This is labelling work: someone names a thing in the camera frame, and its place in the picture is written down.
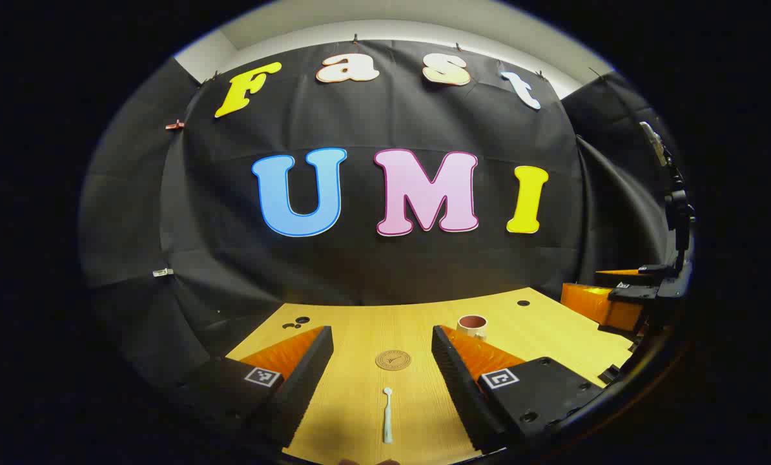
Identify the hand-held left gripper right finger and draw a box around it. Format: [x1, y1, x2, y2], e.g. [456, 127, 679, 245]
[431, 325, 609, 453]

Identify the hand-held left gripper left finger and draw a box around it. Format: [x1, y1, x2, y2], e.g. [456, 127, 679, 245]
[172, 325, 334, 450]

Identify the cream cup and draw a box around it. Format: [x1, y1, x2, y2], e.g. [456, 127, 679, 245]
[457, 315, 488, 341]

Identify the wooden desktop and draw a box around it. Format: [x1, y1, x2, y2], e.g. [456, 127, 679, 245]
[225, 287, 638, 465]

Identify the black backdrop cloth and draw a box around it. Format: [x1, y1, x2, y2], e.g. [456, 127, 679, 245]
[79, 39, 683, 395]

